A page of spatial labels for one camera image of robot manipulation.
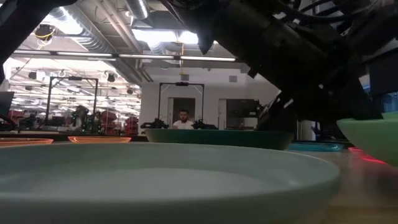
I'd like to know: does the translucent blue plastic plate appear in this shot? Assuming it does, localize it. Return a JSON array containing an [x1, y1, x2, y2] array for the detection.
[[285, 142, 345, 152]]

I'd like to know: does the pink plastic plate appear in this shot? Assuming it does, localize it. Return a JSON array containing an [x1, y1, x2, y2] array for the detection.
[[347, 146, 388, 165]]

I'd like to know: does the person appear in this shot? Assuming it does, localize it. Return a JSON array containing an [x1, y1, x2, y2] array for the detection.
[[70, 105, 91, 131], [172, 108, 195, 130]]

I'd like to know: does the pale grey-blue plastic plate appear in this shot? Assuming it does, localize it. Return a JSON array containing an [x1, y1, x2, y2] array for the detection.
[[0, 142, 341, 224]]

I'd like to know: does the silver ceiling air duct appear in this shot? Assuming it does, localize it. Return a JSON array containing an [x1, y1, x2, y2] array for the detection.
[[46, 6, 147, 83], [124, 0, 150, 20]]

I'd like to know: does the translucent orange plastic plate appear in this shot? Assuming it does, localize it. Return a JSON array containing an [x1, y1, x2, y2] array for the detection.
[[67, 136, 132, 144], [0, 138, 54, 148]]

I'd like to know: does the dark computer monitor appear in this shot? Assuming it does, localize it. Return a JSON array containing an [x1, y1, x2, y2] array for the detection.
[[0, 91, 16, 118], [368, 55, 398, 97]]

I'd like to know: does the red storage bin stack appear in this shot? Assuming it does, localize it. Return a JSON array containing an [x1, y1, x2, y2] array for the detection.
[[98, 110, 118, 135], [124, 116, 140, 135]]

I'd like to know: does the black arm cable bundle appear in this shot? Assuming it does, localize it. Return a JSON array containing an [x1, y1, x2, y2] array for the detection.
[[273, 0, 398, 29]]

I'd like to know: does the long linear ceiling light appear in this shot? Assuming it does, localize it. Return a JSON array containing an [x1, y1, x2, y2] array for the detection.
[[12, 49, 238, 62]]

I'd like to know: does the black background robot frame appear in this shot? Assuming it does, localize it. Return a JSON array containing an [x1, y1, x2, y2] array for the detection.
[[45, 75, 100, 127], [157, 82, 206, 127]]

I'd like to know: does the translucent green plastic plate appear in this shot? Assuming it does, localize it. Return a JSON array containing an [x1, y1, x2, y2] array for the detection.
[[336, 111, 398, 167]]

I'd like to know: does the black ceiling device yellow cable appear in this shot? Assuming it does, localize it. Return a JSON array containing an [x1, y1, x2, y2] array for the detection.
[[33, 23, 57, 42]]

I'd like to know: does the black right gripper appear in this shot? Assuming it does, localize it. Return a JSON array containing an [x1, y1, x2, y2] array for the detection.
[[257, 37, 384, 132]]

